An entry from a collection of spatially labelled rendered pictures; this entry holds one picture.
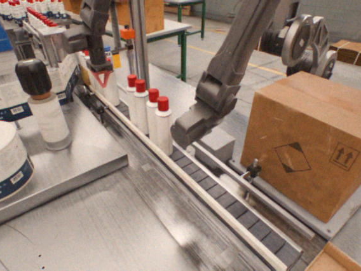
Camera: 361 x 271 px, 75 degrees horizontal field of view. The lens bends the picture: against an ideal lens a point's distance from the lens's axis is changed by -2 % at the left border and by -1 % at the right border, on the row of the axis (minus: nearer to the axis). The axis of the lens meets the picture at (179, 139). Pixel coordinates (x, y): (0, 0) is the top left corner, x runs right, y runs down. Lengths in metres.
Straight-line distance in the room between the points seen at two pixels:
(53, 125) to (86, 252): 0.41
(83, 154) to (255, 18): 0.66
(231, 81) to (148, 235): 0.44
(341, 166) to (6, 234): 0.85
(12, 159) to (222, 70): 0.59
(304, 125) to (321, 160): 0.10
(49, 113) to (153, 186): 0.40
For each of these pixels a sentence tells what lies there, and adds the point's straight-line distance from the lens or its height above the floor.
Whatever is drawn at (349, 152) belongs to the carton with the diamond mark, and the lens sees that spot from 0.63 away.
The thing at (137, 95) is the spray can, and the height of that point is 1.04.
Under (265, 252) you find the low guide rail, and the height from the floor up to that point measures 0.92.
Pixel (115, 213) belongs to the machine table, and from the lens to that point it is 0.73.
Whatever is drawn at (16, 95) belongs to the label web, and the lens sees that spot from 1.06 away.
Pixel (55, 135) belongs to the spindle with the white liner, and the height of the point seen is 0.94.
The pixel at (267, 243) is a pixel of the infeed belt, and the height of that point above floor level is 0.88.
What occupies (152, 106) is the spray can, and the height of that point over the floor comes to 1.04.
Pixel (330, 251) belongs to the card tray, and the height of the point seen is 0.85.
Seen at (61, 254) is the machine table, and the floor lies 0.83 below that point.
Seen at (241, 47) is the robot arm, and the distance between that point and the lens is 0.47.
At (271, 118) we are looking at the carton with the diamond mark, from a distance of 0.69.
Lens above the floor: 1.41
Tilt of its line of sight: 38 degrees down
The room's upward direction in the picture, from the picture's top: straight up
